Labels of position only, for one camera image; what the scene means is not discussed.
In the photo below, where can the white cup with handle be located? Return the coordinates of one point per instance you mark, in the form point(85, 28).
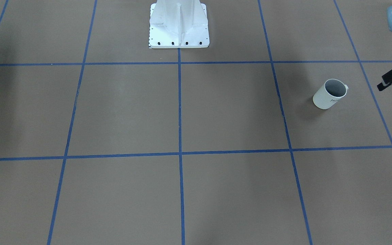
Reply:
point(329, 94)

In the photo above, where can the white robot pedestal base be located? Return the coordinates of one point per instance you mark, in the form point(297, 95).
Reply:
point(178, 24)

